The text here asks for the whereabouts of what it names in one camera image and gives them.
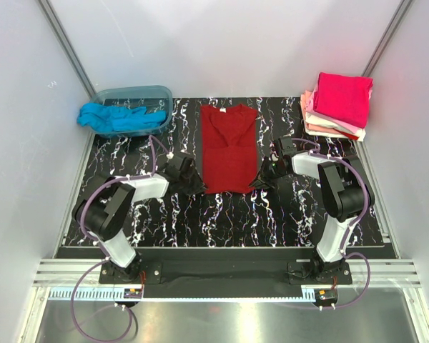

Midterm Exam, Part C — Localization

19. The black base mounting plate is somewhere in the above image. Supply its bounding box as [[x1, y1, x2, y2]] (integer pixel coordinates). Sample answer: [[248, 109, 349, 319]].
[[99, 247, 352, 299]]

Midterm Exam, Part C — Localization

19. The right aluminium frame post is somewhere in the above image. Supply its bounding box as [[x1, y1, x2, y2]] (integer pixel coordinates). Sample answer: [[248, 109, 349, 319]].
[[362, 0, 415, 77]]

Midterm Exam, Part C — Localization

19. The dark red t shirt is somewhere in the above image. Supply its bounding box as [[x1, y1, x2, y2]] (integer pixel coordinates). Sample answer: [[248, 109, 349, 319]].
[[200, 104, 257, 194]]

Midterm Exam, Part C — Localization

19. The clear blue plastic bin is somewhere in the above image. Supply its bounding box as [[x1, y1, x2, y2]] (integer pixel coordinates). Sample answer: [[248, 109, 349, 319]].
[[87, 85, 173, 138]]

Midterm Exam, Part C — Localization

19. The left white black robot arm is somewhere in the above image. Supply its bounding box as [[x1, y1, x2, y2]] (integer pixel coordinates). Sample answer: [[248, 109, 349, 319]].
[[71, 151, 206, 283]]

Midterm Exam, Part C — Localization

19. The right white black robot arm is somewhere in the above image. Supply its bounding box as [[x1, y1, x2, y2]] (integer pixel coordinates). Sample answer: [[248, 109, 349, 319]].
[[250, 136, 375, 284]]

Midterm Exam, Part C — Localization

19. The folded white t shirt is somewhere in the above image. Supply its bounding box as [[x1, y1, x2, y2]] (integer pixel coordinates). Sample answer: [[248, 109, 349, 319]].
[[302, 107, 366, 141]]

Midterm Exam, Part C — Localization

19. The folded salmon t shirt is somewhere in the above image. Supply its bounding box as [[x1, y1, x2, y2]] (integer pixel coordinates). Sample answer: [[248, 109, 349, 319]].
[[300, 91, 344, 138]]

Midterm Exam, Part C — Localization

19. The left aluminium frame post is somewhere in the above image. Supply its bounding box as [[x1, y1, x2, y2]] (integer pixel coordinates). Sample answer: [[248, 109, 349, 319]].
[[36, 0, 96, 98]]

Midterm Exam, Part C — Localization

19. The aluminium frame post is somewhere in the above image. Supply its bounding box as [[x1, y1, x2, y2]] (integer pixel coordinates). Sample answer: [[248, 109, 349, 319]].
[[36, 0, 96, 98], [362, 0, 415, 77]]

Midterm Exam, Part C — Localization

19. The folded red t shirt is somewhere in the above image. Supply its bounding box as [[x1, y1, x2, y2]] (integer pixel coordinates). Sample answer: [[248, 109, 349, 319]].
[[335, 129, 359, 141]]

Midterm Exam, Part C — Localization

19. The folded magenta t shirt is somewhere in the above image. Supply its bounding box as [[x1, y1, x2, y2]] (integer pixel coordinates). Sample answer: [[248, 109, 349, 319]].
[[313, 72, 373, 129]]

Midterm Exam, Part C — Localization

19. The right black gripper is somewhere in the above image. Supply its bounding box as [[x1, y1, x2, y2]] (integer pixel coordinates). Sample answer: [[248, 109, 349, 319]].
[[249, 156, 288, 190]]

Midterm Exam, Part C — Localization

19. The aluminium front rail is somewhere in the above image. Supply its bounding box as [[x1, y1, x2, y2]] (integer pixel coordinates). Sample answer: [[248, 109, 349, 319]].
[[32, 259, 420, 288]]

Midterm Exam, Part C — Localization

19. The folded light pink t shirt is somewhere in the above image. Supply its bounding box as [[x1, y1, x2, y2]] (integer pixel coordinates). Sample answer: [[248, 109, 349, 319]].
[[307, 92, 365, 136]]

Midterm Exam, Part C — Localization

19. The blue t shirt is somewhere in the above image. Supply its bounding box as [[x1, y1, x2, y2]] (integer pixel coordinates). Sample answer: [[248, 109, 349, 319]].
[[77, 103, 167, 134]]

